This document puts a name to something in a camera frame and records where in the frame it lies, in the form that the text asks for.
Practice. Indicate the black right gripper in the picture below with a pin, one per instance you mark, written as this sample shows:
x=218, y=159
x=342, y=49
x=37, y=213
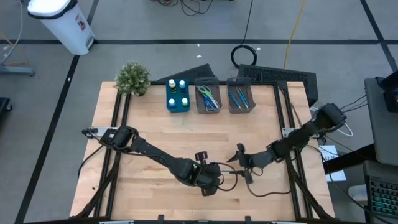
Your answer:
x=248, y=161

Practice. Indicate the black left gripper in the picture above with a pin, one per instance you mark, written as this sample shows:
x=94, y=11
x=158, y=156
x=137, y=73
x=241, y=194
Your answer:
x=208, y=175

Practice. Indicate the blue paint bottle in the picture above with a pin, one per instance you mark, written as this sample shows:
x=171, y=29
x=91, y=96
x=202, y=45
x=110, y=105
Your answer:
x=172, y=102

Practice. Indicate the cyan paint bottle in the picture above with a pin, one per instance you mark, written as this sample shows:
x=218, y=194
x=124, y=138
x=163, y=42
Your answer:
x=182, y=84

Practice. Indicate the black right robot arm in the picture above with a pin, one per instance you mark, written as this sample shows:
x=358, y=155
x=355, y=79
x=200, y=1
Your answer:
x=298, y=138

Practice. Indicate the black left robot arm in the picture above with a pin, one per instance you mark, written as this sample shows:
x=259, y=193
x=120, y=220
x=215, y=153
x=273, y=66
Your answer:
x=149, y=151

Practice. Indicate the grey translucent plastic bin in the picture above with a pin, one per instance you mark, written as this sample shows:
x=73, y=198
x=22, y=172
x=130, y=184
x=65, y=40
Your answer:
x=250, y=105
x=199, y=107

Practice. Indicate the blue plastic bin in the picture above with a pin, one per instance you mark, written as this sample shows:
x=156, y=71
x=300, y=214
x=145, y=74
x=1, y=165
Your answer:
x=178, y=107

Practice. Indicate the black perforated panel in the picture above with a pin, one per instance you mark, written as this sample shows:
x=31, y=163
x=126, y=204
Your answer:
x=280, y=76

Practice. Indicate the black triangular panel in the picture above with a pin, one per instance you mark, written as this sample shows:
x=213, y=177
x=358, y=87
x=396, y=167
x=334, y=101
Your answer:
x=192, y=74

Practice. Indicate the white paper sheet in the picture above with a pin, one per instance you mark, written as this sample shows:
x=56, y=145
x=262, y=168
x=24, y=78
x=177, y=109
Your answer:
x=337, y=176

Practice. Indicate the potted green plant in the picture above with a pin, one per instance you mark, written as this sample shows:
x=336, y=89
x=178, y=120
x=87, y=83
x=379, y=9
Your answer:
x=133, y=77

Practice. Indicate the white container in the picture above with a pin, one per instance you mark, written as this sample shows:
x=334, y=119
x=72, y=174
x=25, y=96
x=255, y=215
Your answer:
x=357, y=193

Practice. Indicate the grey desk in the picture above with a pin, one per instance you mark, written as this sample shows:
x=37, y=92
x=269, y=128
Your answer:
x=381, y=130

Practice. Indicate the backlit keyboard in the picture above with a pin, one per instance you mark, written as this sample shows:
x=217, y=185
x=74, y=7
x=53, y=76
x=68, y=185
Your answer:
x=384, y=196

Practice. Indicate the black desk device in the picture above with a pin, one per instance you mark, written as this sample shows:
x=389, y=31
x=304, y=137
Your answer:
x=391, y=93

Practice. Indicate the white trash bin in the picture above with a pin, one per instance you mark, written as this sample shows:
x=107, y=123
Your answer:
x=66, y=26

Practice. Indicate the black wheeled base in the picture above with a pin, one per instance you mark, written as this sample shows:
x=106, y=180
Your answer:
x=4, y=107

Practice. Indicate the grey metal stand foot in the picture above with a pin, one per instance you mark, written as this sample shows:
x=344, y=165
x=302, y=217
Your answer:
x=17, y=70

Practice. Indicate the black aluminium table frame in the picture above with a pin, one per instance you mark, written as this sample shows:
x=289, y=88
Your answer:
x=199, y=222

